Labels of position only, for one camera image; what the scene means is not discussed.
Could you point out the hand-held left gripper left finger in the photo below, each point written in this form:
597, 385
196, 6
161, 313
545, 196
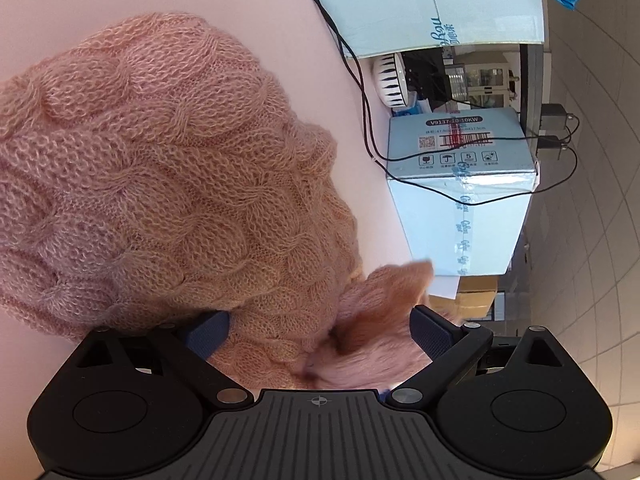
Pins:
210, 332

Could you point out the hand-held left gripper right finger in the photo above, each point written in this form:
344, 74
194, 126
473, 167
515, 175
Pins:
427, 332

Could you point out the pink knitted sweater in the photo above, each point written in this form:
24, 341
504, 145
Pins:
150, 185

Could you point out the brown cardboard box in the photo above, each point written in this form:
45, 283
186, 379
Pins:
475, 300

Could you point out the light blue cardboard box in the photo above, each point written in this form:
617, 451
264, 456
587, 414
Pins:
500, 230

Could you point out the black power adapter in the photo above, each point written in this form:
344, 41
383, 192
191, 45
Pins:
552, 116

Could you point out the large striped white bowl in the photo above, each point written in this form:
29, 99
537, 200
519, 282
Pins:
387, 80

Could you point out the white office cabinet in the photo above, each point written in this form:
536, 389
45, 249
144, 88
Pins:
492, 80

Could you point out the dark grey beam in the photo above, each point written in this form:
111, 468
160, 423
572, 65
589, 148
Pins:
530, 85

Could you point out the blue box with red-framed print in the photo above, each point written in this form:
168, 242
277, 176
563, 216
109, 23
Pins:
380, 10

